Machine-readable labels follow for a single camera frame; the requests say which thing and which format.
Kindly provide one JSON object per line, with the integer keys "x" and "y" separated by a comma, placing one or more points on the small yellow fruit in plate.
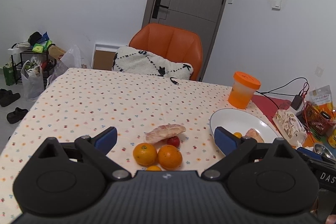
{"x": 238, "y": 134}

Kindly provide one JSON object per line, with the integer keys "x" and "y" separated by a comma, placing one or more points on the red table mat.
{"x": 268, "y": 107}

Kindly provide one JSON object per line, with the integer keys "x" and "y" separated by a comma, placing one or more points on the small yellow kumquat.
{"x": 153, "y": 168}

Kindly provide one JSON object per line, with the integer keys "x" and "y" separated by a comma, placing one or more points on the small red fruit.
{"x": 174, "y": 141}

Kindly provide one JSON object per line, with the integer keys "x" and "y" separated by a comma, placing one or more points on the black slippers pair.
{"x": 7, "y": 97}

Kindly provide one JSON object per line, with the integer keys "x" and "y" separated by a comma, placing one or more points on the green packets on shelf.
{"x": 39, "y": 43}

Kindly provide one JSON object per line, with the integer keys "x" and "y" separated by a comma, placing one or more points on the floral cream tablecloth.
{"x": 86, "y": 102}

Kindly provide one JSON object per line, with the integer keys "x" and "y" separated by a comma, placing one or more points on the black shoe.
{"x": 16, "y": 115}

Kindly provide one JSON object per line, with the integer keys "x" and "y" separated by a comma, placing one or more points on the green shopping bag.
{"x": 8, "y": 73}

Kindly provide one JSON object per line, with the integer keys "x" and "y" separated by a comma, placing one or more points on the white black fluffy cushion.
{"x": 131, "y": 60}

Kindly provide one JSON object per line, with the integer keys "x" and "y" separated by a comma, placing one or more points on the yellow snack packet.
{"x": 321, "y": 99}

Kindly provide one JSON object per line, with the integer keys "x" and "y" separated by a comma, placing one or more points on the clear plastic bag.
{"x": 70, "y": 59}

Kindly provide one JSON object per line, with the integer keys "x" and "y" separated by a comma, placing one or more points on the black metal shelf rack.
{"x": 26, "y": 59}

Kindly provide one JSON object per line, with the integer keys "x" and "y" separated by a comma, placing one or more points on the orange lidded plastic cup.
{"x": 243, "y": 89}

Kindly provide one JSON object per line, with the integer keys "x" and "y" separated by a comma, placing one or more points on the floral tissue pack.
{"x": 290, "y": 127}

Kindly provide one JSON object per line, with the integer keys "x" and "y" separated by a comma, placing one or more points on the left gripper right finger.
{"x": 237, "y": 151}

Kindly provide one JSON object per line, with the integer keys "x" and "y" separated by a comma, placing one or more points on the red wire basket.
{"x": 315, "y": 120}

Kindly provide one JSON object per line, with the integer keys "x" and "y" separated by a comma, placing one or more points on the white plate blue rim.
{"x": 234, "y": 120}

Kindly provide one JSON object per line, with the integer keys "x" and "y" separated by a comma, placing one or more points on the black power adapter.
{"x": 296, "y": 102}

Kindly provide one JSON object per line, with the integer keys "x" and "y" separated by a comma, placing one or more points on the person's right hand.
{"x": 331, "y": 219}

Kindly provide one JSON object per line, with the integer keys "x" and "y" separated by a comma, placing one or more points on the white light switch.
{"x": 276, "y": 5}

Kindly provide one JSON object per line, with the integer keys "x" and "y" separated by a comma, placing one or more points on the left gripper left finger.
{"x": 94, "y": 151}

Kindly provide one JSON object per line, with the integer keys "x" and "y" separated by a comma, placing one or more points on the large orange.
{"x": 145, "y": 154}
{"x": 169, "y": 157}

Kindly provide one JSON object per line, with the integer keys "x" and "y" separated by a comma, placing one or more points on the orange leather chair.
{"x": 174, "y": 44}

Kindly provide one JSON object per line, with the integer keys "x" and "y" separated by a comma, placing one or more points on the white plastic bag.
{"x": 32, "y": 80}

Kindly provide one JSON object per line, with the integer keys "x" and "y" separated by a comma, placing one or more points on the black door handle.
{"x": 157, "y": 6}

